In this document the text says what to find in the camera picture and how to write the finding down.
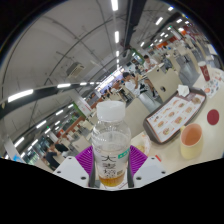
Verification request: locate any dark brown food tray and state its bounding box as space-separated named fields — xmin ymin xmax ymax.
xmin=143 ymin=87 xmax=208 ymax=145

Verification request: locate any flat round red coaster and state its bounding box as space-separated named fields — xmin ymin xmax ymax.
xmin=206 ymin=109 xmax=220 ymax=126

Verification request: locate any pale yellow cup pink inside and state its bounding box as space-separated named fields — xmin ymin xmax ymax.
xmin=179 ymin=123 xmax=205 ymax=160

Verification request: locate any beige chair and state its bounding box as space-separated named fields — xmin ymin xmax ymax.
xmin=146 ymin=68 xmax=183 ymax=103
xmin=124 ymin=98 xmax=151 ymax=138

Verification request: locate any clear tea bottle white cap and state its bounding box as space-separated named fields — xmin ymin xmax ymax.
xmin=90 ymin=100 xmax=132 ymax=188

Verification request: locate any crumpled food wrapper bag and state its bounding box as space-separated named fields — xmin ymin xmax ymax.
xmin=131 ymin=131 xmax=153 ymax=156

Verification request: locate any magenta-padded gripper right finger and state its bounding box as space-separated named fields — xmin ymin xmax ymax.
xmin=127 ymin=144 xmax=168 ymax=189

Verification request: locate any group of ceiling lights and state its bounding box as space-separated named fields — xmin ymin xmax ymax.
xmin=6 ymin=0 xmax=194 ymax=158

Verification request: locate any person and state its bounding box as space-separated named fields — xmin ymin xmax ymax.
xmin=44 ymin=143 xmax=69 ymax=169
xmin=122 ymin=71 xmax=143 ymax=98
xmin=142 ymin=54 xmax=158 ymax=71

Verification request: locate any group of beige chairs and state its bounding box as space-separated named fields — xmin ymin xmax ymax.
xmin=66 ymin=31 xmax=221 ymax=148

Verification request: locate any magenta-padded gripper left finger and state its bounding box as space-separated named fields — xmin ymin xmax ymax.
xmin=53 ymin=145 xmax=97 ymax=189

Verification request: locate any colourful sticker-printed paper sheet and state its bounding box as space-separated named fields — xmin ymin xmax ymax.
xmin=203 ymin=68 xmax=224 ymax=99

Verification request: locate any crumpled white napkin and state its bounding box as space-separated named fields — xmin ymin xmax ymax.
xmin=176 ymin=84 xmax=191 ymax=98

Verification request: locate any ceiling air conditioner unit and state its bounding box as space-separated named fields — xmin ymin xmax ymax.
xmin=65 ymin=62 xmax=87 ymax=79

